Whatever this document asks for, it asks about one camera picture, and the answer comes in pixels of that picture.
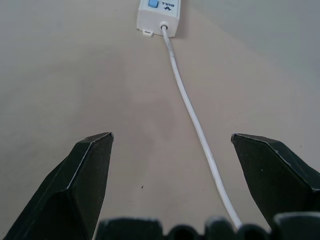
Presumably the white power cable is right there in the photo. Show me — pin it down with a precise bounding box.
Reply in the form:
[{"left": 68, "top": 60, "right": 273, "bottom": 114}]
[{"left": 159, "top": 21, "right": 243, "bottom": 229}]

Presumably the white power strip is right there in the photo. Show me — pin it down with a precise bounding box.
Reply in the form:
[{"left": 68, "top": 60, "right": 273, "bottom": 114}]
[{"left": 136, "top": 0, "right": 181, "bottom": 38}]

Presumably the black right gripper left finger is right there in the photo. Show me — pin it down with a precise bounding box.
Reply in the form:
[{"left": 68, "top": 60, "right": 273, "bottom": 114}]
[{"left": 2, "top": 132, "right": 115, "bottom": 240}]

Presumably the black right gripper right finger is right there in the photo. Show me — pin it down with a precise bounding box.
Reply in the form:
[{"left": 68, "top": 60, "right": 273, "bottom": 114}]
[{"left": 230, "top": 133, "right": 320, "bottom": 229}]

